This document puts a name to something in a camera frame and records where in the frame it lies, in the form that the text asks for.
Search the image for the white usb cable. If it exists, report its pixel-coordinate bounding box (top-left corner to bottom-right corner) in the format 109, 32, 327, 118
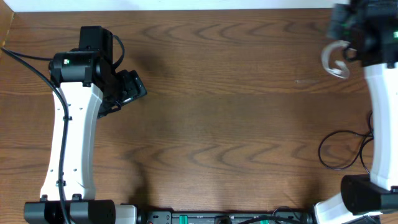
320, 39, 352, 80

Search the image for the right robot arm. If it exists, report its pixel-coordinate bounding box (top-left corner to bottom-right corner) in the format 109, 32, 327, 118
312, 0, 397, 223

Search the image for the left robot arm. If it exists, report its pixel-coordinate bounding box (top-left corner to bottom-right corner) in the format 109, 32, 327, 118
24, 26, 147, 223

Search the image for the cardboard box edge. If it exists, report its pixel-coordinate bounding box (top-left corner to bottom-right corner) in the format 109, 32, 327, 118
0, 0, 14, 47

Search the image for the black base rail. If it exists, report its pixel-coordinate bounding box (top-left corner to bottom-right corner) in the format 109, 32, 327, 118
136, 208, 315, 224

